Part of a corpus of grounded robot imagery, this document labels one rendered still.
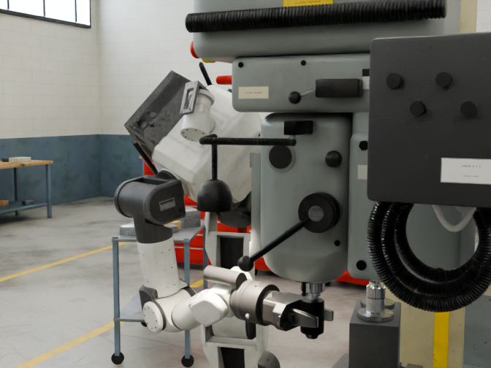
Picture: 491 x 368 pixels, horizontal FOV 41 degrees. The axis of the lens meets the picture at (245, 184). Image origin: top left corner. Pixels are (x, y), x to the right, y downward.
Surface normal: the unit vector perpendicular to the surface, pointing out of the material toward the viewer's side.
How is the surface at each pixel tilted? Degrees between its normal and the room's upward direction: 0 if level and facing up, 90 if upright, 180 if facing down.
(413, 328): 90
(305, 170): 90
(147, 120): 58
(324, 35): 90
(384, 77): 90
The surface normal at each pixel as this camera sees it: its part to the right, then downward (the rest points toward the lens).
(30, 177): 0.90, 0.05
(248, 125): 0.40, 0.03
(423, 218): -0.43, 0.10
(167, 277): 0.65, 0.11
